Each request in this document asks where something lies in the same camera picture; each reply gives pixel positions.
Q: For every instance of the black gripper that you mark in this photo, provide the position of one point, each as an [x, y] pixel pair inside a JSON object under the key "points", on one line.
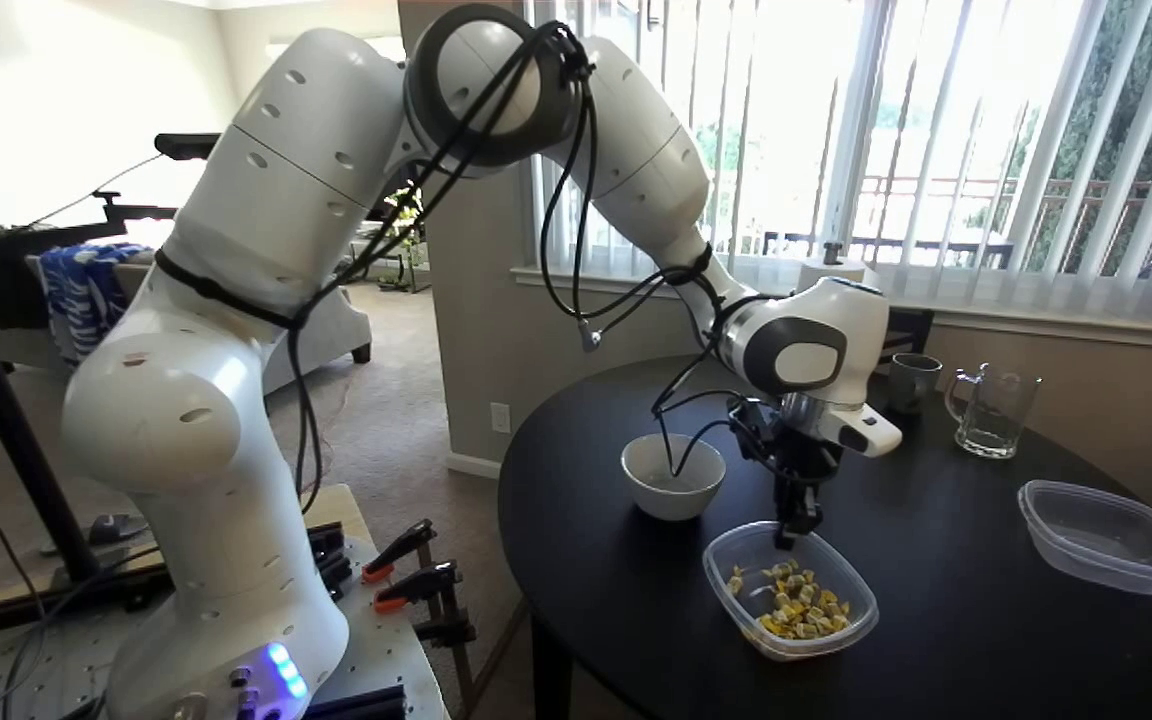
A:
{"points": [[795, 459]]}

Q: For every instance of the clear plastic lunchbox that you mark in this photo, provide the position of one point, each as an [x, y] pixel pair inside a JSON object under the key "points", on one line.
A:
{"points": [[750, 546]]}

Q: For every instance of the yellow popcorn pieces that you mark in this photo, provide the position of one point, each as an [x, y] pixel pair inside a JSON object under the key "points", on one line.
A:
{"points": [[790, 603]]}

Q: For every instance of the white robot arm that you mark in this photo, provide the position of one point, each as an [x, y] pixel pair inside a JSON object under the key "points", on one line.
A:
{"points": [[170, 405]]}

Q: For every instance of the white ceramic bowl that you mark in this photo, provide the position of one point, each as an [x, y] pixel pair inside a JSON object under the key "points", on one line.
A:
{"points": [[670, 476]]}

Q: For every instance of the clear plastic lunchbox lid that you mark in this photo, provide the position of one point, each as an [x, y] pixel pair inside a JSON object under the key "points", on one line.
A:
{"points": [[1090, 532]]}

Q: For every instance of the dark grey mug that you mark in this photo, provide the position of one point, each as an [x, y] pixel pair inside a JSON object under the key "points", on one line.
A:
{"points": [[908, 384]]}

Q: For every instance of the glass measuring cup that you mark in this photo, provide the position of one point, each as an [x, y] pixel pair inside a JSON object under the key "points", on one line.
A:
{"points": [[991, 409]]}

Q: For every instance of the white paper towel roll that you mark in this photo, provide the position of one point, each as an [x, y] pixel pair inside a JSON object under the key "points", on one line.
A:
{"points": [[833, 265]]}

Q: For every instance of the black orange clamp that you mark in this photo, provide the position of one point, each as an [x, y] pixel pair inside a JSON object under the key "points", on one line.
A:
{"points": [[412, 536], [418, 587]]}

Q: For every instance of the white vertical window blinds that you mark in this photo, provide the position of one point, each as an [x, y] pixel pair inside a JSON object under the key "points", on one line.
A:
{"points": [[908, 135]]}

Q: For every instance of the black camera tripod stand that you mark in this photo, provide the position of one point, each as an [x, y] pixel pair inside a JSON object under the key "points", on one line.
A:
{"points": [[12, 427]]}

